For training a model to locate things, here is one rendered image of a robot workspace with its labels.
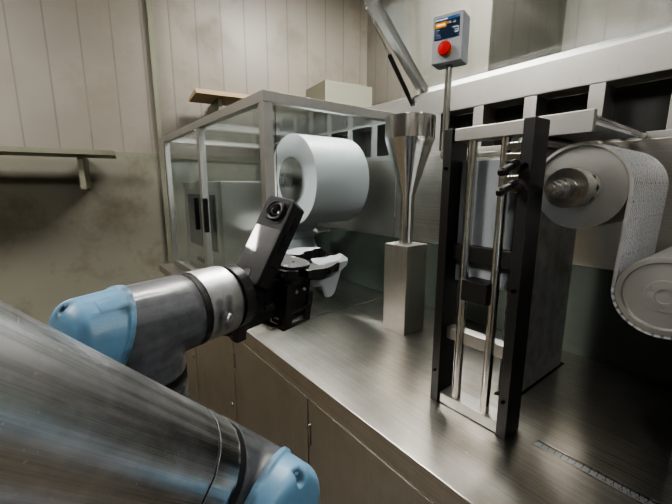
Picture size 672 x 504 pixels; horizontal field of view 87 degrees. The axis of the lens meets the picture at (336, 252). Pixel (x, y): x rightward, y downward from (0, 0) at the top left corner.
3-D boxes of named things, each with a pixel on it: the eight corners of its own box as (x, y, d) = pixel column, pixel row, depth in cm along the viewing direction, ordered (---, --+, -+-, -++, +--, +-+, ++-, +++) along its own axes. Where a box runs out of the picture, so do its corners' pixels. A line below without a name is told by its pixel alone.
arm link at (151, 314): (50, 387, 30) (35, 290, 29) (172, 341, 39) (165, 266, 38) (91, 421, 26) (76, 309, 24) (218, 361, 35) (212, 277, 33)
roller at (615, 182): (532, 225, 68) (540, 149, 65) (581, 218, 83) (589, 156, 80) (623, 232, 57) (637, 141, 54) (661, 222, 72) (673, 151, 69)
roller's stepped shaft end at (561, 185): (536, 198, 55) (539, 177, 55) (553, 197, 59) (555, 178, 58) (559, 199, 53) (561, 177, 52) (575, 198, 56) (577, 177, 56)
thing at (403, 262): (371, 326, 113) (374, 139, 102) (401, 316, 121) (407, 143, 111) (404, 341, 102) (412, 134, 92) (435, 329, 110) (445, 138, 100)
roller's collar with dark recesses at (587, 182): (541, 207, 60) (545, 168, 59) (556, 206, 64) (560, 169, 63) (585, 209, 56) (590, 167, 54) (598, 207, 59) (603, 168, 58)
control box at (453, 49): (427, 63, 80) (429, 14, 78) (438, 71, 85) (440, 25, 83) (458, 56, 76) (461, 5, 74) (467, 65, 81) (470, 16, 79)
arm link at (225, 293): (169, 264, 37) (220, 286, 33) (207, 257, 41) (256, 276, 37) (170, 328, 39) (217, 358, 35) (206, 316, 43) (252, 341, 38)
